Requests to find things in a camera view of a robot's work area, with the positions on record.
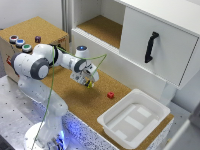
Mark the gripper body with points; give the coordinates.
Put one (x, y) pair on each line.
(83, 73)

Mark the yellow block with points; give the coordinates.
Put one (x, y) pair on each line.
(89, 83)

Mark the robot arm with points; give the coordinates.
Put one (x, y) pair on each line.
(33, 66)

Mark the pink block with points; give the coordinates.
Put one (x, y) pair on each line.
(110, 95)

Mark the purple block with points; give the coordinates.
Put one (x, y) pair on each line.
(38, 39)

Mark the white cabinet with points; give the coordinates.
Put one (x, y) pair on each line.
(133, 33)

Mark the green button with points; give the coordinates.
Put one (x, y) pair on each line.
(26, 48)

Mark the white plastic box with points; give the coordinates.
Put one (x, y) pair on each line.
(133, 118)

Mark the blue button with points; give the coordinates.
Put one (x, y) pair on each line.
(20, 42)

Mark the red button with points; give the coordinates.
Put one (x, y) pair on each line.
(13, 38)

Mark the white sliding door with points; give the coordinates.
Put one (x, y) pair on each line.
(156, 46)

